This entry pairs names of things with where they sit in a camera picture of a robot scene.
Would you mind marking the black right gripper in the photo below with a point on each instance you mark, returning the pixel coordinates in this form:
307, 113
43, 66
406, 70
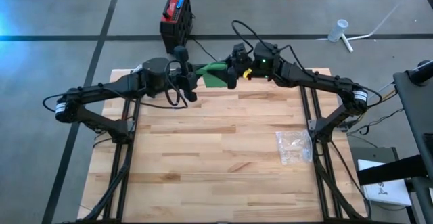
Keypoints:
242, 65

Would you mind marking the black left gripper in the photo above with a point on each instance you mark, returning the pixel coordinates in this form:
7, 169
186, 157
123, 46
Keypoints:
187, 80

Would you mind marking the light green bandage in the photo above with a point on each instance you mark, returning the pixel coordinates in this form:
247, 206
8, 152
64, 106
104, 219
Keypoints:
209, 67

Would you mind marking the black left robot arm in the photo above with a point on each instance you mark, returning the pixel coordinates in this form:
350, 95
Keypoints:
101, 90

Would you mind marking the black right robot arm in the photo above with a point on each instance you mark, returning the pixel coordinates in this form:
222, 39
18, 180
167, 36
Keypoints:
321, 82

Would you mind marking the black crate with red lid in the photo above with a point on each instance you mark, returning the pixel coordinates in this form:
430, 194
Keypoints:
176, 31

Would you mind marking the clear plastic bag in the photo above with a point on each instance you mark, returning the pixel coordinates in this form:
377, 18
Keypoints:
294, 148

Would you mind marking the clear plastic cup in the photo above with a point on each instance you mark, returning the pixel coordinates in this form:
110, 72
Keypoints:
338, 29

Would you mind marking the white tube stand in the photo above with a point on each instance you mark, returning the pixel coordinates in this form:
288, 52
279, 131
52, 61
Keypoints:
346, 44

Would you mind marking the grey desk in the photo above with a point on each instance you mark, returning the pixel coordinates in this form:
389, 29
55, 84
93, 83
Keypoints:
412, 99

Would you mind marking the white box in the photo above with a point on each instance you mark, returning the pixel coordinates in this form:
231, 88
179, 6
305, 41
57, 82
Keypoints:
382, 190

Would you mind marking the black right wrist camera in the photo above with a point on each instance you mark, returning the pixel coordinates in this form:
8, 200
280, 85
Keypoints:
265, 60

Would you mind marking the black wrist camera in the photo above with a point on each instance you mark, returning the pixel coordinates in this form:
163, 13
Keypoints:
155, 75
265, 60

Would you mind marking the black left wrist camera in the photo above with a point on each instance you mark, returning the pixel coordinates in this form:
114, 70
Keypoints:
155, 75

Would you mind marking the black aluminium table frame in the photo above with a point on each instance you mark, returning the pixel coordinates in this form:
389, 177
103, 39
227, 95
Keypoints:
324, 183

